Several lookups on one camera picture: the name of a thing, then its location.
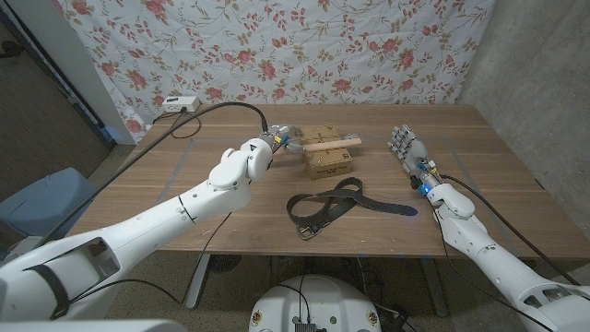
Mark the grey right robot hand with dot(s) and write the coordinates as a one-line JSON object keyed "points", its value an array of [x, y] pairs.
{"points": [[415, 154]]}

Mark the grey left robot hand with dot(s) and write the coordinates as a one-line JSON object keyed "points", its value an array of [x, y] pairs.
{"points": [[291, 133]]}

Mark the black leather belt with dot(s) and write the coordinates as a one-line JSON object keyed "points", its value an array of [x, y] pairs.
{"points": [[387, 207]]}

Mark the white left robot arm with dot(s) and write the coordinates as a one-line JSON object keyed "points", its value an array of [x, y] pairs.
{"points": [[152, 230]]}

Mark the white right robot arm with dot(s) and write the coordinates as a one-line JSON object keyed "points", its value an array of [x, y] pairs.
{"points": [[498, 272]]}

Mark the brown cardboard box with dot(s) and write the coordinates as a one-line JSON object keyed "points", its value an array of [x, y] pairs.
{"points": [[329, 163]]}

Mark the floral backdrop cloth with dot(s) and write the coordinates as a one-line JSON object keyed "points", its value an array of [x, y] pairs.
{"points": [[276, 46]]}

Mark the white power strip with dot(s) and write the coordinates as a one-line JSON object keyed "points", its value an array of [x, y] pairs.
{"points": [[180, 103]]}

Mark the grey table leg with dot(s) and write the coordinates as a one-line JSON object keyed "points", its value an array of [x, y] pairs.
{"points": [[433, 286], [198, 281]]}

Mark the black round floor object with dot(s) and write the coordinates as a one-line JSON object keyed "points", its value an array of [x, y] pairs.
{"points": [[226, 263]]}

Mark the black floor power adapter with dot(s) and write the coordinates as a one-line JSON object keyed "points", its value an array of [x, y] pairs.
{"points": [[405, 323]]}

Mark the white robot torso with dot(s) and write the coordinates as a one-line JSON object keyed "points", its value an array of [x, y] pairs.
{"points": [[318, 304]]}

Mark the white robot body edge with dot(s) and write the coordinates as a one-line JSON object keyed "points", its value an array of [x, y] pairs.
{"points": [[92, 327]]}

